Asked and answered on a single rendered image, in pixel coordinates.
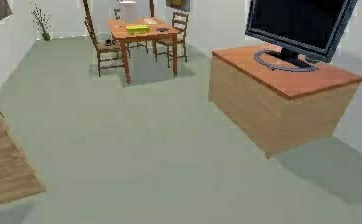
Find wooden television cabinet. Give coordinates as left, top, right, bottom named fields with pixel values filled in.
left=208, top=44, right=362, bottom=159

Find dark framed wall picture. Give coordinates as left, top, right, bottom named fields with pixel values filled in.
left=0, top=0, right=14, bottom=21

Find black television set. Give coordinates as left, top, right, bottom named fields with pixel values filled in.
left=244, top=0, right=359, bottom=73

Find yellow green box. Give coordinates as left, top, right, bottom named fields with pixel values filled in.
left=125, top=24, right=151, bottom=35

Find orange wooden dining table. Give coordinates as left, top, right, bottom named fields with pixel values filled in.
left=107, top=17, right=181, bottom=85

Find gold framed wall picture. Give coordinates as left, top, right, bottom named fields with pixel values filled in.
left=165, top=0, right=191, bottom=13

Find light wooden cabinet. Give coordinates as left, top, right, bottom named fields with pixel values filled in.
left=0, top=93, right=47, bottom=209

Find small dark statue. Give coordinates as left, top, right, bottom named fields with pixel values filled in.
left=104, top=33, right=117, bottom=47

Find white bin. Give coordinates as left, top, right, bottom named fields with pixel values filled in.
left=118, top=0, right=138, bottom=23

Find house plant in green pot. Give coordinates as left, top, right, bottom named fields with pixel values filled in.
left=30, top=4, right=53, bottom=42

